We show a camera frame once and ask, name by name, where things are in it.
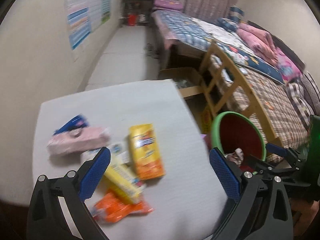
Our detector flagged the brown paper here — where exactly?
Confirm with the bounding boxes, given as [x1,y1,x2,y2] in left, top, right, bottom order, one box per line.
[225,148,244,167]

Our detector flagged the pink Pocky box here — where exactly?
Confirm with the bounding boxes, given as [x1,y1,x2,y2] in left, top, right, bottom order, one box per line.
[47,126,111,155]

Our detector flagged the yellow iced tea carton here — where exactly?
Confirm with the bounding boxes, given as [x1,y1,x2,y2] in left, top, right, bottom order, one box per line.
[129,124,165,180]

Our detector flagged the green rimmed red trash bin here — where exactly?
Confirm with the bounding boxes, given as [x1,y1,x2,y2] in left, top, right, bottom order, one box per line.
[210,111,266,172]

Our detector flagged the orange snack wrapper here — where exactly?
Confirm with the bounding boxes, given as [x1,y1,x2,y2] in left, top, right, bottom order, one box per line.
[91,190,153,223]

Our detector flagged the plaid pillow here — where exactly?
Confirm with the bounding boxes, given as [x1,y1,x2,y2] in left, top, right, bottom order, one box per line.
[285,82,315,130]

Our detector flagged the yellow flattened box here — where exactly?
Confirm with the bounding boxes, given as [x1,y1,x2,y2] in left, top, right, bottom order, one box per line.
[104,153,145,204]

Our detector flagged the blue Oreo wrapper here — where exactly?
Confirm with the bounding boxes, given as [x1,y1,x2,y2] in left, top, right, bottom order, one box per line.
[53,114,89,135]

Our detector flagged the pink folded blanket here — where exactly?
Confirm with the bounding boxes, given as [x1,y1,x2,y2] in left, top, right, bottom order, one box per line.
[236,23,278,67]

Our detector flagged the cardboard box on floor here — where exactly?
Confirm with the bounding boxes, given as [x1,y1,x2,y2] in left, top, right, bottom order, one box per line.
[158,67,203,100]

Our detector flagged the blue plaid quilt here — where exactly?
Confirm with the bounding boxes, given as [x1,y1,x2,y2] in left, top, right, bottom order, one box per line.
[151,9,213,51]

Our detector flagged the red bucket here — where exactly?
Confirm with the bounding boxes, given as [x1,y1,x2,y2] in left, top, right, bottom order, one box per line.
[127,14,137,27]

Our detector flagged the wall poster chart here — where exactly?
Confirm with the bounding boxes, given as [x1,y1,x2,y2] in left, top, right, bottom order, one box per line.
[66,0,112,50]

